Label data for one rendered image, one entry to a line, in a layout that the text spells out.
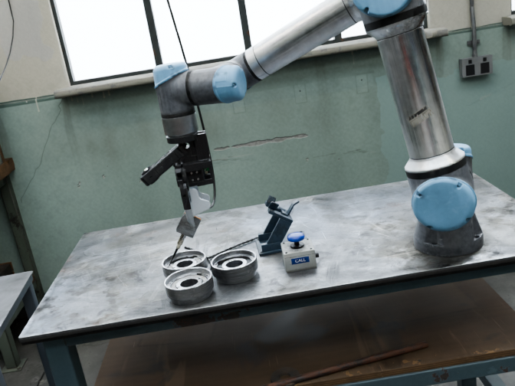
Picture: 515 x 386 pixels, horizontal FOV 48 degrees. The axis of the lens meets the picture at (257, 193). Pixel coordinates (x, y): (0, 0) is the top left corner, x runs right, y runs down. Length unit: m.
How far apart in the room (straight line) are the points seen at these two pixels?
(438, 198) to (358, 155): 1.87
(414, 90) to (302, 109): 1.81
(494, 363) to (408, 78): 0.71
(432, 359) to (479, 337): 0.14
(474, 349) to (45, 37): 2.28
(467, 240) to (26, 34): 2.25
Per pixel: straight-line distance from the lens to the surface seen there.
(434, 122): 1.12
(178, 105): 1.24
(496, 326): 1.56
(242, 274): 1.28
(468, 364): 1.45
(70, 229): 3.11
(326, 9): 1.25
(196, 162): 1.27
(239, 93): 1.20
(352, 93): 2.91
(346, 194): 1.75
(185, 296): 1.23
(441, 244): 1.32
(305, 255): 1.30
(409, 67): 1.10
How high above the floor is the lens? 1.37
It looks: 18 degrees down
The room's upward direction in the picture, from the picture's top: 9 degrees counter-clockwise
